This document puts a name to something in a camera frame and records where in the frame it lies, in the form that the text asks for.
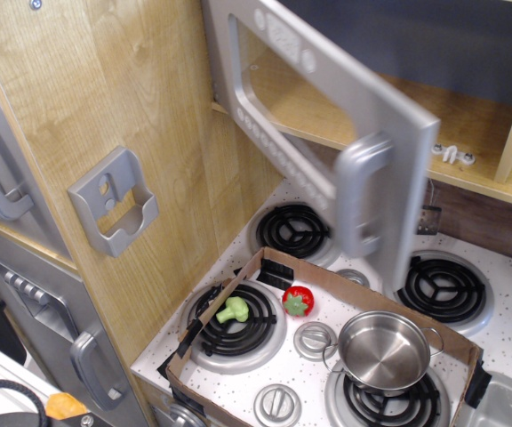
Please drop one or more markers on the silver toy microwave door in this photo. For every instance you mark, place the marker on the silver toy microwave door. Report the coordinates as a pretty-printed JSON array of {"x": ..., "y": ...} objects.
[{"x": 353, "y": 146}]

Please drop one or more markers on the back left black burner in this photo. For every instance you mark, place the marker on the back left black burner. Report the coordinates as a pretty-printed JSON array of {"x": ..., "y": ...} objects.
[{"x": 295, "y": 229}]

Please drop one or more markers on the black burner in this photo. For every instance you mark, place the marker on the black burner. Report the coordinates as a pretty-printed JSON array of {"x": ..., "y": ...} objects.
[
  {"x": 295, "y": 229},
  {"x": 233, "y": 347},
  {"x": 425, "y": 404},
  {"x": 449, "y": 289}
]

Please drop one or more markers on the green toy broccoli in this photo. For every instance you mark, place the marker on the green toy broccoli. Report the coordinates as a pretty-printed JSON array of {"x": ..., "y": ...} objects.
[{"x": 236, "y": 308}]

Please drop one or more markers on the red toy strawberry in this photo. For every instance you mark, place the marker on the red toy strawberry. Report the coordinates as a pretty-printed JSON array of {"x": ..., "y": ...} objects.
[{"x": 298, "y": 301}]

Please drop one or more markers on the middle small silver knob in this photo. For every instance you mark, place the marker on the middle small silver knob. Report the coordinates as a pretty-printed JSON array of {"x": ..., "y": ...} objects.
[{"x": 355, "y": 276}]

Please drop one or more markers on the front left black burner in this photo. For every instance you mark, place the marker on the front left black burner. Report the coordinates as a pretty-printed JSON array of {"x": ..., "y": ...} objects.
[{"x": 233, "y": 347}]

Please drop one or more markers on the centre silver stove knob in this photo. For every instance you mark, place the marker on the centre silver stove knob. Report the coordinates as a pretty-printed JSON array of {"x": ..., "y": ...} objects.
[{"x": 315, "y": 341}]

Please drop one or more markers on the silver stove knob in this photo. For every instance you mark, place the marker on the silver stove knob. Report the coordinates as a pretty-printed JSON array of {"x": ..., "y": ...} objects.
[
  {"x": 277, "y": 405},
  {"x": 315, "y": 341}
]

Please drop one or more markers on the hanging metal spatula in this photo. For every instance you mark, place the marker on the hanging metal spatula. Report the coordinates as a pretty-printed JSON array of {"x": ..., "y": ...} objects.
[{"x": 430, "y": 213}]

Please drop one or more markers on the stainless steel pot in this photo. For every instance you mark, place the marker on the stainless steel pot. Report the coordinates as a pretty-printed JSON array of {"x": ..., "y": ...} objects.
[{"x": 384, "y": 353}]

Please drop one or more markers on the front silver stove knob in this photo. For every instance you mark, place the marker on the front silver stove knob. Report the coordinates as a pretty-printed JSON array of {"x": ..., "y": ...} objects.
[{"x": 277, "y": 405}]

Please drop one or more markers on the white plastic door latch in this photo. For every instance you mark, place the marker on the white plastic door latch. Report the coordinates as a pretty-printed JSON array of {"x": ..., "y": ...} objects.
[{"x": 451, "y": 154}]

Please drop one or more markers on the back right black burner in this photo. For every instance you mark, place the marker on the back right black burner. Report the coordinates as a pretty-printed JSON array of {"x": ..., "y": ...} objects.
[{"x": 449, "y": 289}]

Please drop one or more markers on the silver oven knob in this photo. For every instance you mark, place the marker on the silver oven knob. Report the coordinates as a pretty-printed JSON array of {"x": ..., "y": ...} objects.
[{"x": 183, "y": 417}]

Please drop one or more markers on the grey ice dispenser panel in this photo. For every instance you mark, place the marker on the grey ice dispenser panel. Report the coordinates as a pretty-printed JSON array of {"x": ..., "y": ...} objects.
[{"x": 43, "y": 306}]

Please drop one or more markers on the front right black burner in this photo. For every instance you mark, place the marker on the front right black burner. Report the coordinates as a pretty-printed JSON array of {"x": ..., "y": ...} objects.
[{"x": 425, "y": 404}]

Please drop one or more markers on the orange chip piece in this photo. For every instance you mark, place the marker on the orange chip piece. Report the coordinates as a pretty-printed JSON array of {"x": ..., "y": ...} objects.
[{"x": 61, "y": 406}]

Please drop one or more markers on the silver toy sink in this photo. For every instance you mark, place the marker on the silver toy sink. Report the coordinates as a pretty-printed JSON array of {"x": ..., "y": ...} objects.
[{"x": 488, "y": 402}]

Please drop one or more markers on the brown cardboard frame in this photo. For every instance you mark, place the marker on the brown cardboard frame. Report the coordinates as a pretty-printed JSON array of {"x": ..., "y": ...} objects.
[{"x": 227, "y": 400}]

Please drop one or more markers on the grey wall phone holder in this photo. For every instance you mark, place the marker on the grey wall phone holder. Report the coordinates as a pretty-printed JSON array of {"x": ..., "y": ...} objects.
[{"x": 105, "y": 186}]

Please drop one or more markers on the lower grey fridge handle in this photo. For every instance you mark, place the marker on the lower grey fridge handle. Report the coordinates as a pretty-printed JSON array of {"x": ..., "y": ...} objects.
[{"x": 80, "y": 354}]

